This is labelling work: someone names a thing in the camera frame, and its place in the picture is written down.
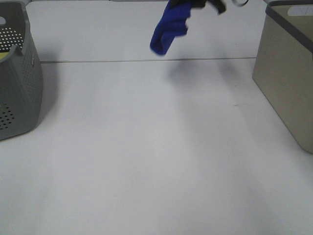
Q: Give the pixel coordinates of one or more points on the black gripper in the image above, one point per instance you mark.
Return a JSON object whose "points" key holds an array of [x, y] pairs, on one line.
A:
{"points": [[219, 5]]}

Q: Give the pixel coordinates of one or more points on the blue towel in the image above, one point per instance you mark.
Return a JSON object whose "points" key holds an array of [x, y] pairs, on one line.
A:
{"points": [[171, 25]]}

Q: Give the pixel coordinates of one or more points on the beige plastic storage bin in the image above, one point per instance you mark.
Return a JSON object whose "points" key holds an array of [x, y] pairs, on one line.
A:
{"points": [[283, 70]]}

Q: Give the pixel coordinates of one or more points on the grey perforated plastic basket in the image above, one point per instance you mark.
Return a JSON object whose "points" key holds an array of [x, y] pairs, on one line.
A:
{"points": [[21, 76]]}

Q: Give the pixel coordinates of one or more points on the yellow-green cloth in basket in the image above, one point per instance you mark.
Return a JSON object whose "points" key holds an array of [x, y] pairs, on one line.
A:
{"points": [[3, 56]]}

